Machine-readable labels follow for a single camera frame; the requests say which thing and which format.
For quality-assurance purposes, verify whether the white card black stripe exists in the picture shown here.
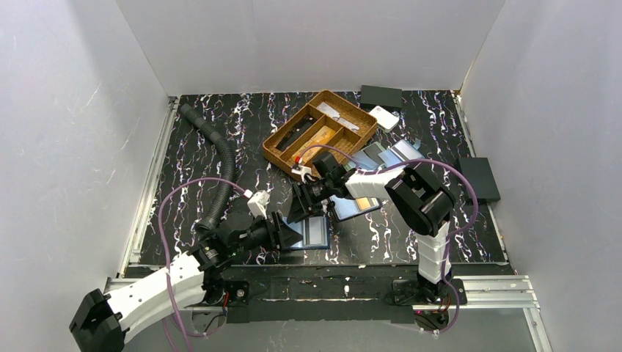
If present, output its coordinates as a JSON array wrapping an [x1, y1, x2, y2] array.
[[307, 216, 326, 246]]

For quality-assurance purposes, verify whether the navy blue card holder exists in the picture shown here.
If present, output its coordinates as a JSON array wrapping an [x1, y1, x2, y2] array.
[[285, 216, 331, 250]]

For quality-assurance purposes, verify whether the orange VIP card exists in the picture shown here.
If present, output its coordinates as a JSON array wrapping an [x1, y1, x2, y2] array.
[[294, 144, 322, 164]]

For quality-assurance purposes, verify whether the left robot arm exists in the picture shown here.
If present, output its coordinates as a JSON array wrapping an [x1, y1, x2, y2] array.
[[69, 212, 304, 351]]

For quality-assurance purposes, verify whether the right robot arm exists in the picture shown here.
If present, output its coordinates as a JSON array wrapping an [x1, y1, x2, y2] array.
[[288, 152, 455, 295]]

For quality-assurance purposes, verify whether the black card holder open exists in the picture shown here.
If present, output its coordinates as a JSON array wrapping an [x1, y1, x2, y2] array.
[[329, 196, 382, 222]]

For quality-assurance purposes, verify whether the yellow card in holder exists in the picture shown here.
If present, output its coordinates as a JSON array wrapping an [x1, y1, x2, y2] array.
[[356, 197, 378, 211]]

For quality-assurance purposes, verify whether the green card holder open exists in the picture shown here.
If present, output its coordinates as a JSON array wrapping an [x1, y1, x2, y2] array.
[[346, 142, 387, 171]]

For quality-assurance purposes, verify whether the orange card in tray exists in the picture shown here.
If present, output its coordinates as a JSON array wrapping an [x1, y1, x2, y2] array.
[[301, 125, 336, 149]]

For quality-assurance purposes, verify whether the white card in tray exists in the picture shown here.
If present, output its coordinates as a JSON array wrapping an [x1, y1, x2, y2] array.
[[317, 102, 359, 132]]

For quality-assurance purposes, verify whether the light blue card holder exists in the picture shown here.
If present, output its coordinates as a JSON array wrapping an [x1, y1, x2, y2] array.
[[378, 139, 425, 167]]

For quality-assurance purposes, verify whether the brown woven divider tray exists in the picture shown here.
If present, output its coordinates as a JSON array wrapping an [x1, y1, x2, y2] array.
[[263, 90, 378, 181]]

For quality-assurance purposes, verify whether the white small box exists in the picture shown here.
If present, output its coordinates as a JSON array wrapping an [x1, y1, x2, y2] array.
[[369, 106, 400, 133]]

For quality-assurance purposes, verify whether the black box at back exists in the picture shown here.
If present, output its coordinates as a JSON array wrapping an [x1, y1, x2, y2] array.
[[359, 85, 403, 111]]

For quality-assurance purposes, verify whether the black box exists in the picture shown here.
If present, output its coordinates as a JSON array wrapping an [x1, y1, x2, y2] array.
[[455, 157, 501, 205], [359, 85, 403, 111]]

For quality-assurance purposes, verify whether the black box at right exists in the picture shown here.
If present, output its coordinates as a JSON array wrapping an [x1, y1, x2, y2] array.
[[455, 157, 501, 205]]

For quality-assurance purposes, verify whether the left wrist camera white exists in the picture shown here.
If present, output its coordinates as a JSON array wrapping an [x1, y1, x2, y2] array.
[[244, 189, 270, 219]]

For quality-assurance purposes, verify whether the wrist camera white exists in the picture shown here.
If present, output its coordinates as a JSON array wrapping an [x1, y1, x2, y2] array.
[[244, 189, 270, 219], [291, 163, 314, 183]]

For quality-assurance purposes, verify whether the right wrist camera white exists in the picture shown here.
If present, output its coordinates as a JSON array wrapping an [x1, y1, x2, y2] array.
[[291, 163, 314, 183]]

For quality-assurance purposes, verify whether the black corrugated hose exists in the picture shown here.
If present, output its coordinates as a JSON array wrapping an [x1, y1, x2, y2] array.
[[180, 103, 237, 234]]

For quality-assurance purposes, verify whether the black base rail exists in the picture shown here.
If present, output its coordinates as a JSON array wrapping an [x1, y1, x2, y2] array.
[[195, 265, 467, 323]]

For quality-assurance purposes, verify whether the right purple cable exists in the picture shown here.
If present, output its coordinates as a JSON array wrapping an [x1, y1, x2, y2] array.
[[296, 144, 479, 335]]

